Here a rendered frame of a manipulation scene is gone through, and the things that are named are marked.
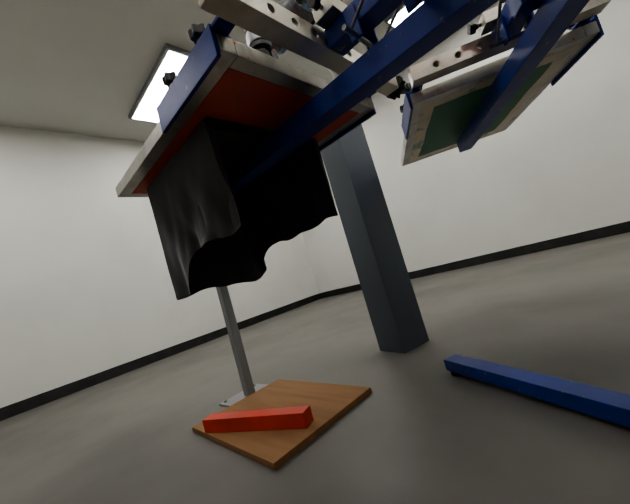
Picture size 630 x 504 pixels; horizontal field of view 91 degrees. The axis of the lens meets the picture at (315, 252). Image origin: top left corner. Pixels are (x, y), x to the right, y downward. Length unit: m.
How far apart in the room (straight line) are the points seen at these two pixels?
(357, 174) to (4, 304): 3.71
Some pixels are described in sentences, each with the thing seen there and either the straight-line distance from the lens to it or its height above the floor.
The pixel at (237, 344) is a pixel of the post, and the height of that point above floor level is 0.26.
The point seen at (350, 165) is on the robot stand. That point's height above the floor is 0.95.
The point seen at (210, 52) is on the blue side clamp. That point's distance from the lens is 0.77.
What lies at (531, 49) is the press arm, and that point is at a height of 0.87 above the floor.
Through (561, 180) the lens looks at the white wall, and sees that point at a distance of 4.49.
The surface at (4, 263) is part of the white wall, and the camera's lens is 4.42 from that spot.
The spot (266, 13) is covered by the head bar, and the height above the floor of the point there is 0.99.
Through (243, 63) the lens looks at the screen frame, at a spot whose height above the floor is 0.95.
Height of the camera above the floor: 0.47
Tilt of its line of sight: 4 degrees up
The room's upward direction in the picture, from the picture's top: 16 degrees counter-clockwise
